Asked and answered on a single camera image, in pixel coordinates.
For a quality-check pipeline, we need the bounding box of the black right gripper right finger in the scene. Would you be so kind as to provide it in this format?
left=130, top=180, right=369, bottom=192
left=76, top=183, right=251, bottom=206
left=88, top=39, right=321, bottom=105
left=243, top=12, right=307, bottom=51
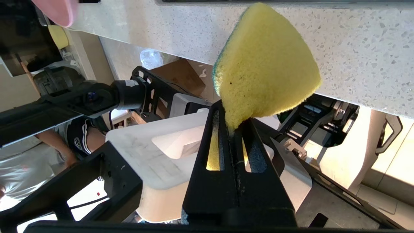
left=232, top=118, right=298, bottom=227

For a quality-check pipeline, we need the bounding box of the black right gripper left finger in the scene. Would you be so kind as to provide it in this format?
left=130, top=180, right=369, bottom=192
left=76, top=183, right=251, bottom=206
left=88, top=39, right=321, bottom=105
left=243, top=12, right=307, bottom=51
left=183, top=100, right=240, bottom=226

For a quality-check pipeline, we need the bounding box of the yellow green sponge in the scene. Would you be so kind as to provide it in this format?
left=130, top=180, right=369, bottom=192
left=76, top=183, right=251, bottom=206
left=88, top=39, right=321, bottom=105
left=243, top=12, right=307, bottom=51
left=207, top=3, right=322, bottom=171

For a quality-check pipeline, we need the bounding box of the pink plate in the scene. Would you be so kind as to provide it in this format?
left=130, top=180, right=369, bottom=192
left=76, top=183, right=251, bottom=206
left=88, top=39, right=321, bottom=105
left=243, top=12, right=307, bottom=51
left=32, top=0, right=79, bottom=28

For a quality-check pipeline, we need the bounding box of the white black robot base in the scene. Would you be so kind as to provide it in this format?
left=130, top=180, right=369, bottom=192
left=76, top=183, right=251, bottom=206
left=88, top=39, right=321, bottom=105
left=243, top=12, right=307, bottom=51
left=105, top=94, right=405, bottom=230

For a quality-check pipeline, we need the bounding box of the stainless steel sink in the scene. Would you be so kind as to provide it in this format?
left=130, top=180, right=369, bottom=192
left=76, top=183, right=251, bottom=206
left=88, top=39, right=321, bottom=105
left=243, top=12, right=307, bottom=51
left=155, top=0, right=414, bottom=5

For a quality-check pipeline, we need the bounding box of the brown cardboard box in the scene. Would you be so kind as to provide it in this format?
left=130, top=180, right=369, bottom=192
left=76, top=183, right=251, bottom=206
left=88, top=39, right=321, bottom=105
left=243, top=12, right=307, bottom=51
left=150, top=58, right=206, bottom=97

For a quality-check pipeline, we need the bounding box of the white plastic bag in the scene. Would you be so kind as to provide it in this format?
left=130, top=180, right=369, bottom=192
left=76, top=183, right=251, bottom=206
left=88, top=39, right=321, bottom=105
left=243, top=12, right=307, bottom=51
left=140, top=49, right=165, bottom=70

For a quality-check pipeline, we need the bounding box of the person in white shirt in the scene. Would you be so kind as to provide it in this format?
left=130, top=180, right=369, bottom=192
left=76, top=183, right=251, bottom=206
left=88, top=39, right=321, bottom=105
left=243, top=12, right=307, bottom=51
left=0, top=116, right=107, bottom=214

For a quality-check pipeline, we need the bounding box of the small yellow object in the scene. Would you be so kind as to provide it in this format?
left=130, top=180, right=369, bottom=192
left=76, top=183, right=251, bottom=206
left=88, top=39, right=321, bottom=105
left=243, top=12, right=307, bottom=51
left=49, top=25, right=69, bottom=50

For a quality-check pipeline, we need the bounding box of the black glass door oven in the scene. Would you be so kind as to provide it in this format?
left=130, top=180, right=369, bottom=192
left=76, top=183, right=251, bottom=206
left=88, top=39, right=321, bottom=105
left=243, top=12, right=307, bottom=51
left=0, top=0, right=63, bottom=76

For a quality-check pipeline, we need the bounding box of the black metal torso frame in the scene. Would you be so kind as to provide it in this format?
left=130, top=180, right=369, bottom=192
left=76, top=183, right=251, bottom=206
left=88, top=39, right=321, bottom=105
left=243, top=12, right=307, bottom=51
left=0, top=141, right=143, bottom=227

